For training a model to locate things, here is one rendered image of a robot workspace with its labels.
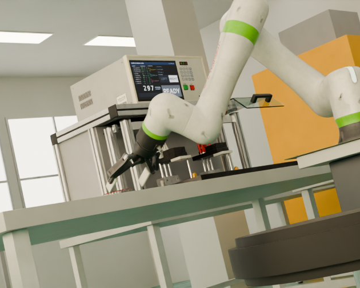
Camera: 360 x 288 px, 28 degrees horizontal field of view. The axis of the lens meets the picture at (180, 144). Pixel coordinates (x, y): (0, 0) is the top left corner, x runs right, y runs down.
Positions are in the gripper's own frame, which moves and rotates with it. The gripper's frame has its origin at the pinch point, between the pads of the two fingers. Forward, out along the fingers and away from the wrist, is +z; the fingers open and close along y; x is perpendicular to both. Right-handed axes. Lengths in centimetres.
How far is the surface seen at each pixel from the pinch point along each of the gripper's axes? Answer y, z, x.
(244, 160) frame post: 75, 14, 12
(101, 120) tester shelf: 11.3, 5.1, 35.3
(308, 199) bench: 188, 84, 29
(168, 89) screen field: 44, -3, 41
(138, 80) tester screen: 29, -6, 44
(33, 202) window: 322, 547, 399
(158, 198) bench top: -7.5, -17.7, -20.1
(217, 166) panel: 74, 26, 21
